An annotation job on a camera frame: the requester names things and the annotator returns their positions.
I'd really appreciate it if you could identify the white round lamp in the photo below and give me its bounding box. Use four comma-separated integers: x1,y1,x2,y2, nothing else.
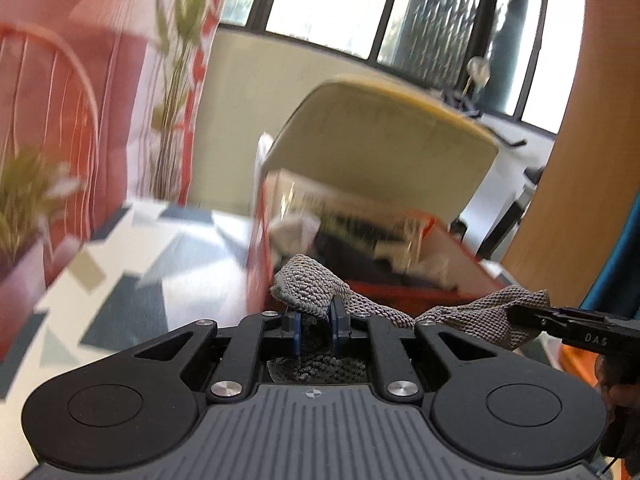
462,56,493,99

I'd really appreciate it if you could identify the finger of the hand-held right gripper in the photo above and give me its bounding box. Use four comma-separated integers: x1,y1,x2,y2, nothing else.
506,304,563,337

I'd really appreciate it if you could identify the brown wooden panel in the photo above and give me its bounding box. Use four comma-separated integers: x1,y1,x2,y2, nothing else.
500,0,640,311

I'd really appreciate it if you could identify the person's right hand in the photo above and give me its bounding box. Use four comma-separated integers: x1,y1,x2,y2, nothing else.
597,356,640,459

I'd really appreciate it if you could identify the black framed window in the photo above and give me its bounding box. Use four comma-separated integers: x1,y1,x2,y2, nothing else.
220,0,586,136

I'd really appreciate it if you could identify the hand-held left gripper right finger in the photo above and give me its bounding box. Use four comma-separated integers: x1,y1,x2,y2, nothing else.
329,298,501,403

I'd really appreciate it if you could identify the red strawberry printed box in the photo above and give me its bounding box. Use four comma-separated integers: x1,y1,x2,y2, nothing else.
247,167,506,322

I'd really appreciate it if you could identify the clear plastic container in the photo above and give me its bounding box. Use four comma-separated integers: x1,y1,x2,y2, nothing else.
267,170,433,273

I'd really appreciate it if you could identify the beige chair with yellow trim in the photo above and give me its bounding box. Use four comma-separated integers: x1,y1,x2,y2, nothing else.
260,74,501,233

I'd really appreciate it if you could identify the grey knitted cloth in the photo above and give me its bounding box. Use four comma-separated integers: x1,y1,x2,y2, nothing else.
267,254,551,383

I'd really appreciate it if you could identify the white rolled cloth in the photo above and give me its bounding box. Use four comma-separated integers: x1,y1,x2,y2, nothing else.
270,212,322,257
400,252,459,289

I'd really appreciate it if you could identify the pink printed backdrop cloth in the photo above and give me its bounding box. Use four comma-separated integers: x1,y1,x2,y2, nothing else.
0,0,236,361

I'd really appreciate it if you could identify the geometric patterned tablecloth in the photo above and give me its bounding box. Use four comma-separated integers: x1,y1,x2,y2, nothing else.
0,197,521,411

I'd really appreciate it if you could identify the black exercise bike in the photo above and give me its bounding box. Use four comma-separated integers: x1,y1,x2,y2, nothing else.
440,87,548,183

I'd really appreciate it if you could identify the black cloth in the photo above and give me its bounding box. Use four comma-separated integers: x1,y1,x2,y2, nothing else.
312,225,401,274

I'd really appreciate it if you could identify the orange bowl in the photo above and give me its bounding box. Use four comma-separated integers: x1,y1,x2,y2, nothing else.
559,344,608,392

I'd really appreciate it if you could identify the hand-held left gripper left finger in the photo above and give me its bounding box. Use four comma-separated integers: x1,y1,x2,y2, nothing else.
131,310,303,403

